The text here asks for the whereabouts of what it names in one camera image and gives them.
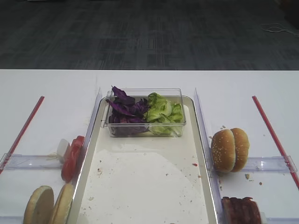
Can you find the bun slice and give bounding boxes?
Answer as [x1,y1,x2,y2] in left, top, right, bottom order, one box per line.
[23,186,54,224]
[49,183,74,224]

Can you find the green lettuce leaves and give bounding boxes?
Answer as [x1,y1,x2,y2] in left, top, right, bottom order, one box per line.
[144,92,183,136]

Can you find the red tomato slices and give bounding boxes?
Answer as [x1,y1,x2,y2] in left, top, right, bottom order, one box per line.
[61,135,85,183]

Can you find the brown meat patties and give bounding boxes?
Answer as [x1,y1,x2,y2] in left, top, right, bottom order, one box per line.
[221,197,262,224]

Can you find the clear plastic salad box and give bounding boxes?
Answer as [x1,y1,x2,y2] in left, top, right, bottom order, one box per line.
[102,86,186,137]

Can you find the purple cabbage leaves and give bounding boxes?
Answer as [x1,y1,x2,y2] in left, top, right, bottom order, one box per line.
[106,86,148,137]

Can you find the left long clear divider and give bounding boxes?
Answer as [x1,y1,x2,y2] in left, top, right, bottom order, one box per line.
[67,89,102,224]

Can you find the long clear divider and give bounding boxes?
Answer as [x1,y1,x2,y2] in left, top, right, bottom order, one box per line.
[67,89,102,224]
[194,89,225,224]

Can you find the right long clear divider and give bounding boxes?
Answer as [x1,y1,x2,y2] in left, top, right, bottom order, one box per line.
[194,89,225,224]

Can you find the white metal tray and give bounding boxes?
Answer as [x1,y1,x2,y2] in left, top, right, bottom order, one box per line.
[68,97,217,224]

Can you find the sesame bun top front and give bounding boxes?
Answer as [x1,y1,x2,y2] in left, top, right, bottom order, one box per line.
[211,129,236,173]

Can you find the sesame bun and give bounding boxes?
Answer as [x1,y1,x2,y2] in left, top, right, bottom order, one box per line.
[211,129,236,173]
[231,128,250,172]

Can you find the sesame bun top rear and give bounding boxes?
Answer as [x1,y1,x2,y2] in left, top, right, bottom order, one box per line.
[231,128,250,172]

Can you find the right red strip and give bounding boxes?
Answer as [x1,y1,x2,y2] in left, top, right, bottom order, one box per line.
[252,96,299,188]

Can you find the red strip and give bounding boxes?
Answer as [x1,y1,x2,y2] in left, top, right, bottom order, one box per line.
[0,96,44,173]
[252,96,299,188]

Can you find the left red strip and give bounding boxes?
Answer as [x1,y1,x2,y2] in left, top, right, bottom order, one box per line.
[0,96,44,173]

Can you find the right upper clear rail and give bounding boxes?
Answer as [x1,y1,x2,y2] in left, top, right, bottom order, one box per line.
[241,156,298,173]

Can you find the clear rail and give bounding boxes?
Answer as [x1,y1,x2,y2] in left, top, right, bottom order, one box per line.
[260,212,299,224]
[0,154,63,170]
[241,156,298,173]

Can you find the left upper clear rail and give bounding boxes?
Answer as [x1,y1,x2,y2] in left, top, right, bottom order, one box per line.
[0,154,63,170]

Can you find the right lower clear rail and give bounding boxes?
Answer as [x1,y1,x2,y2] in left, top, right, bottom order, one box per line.
[260,212,299,224]

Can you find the white cable on floor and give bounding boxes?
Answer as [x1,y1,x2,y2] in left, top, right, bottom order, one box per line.
[261,23,299,36]

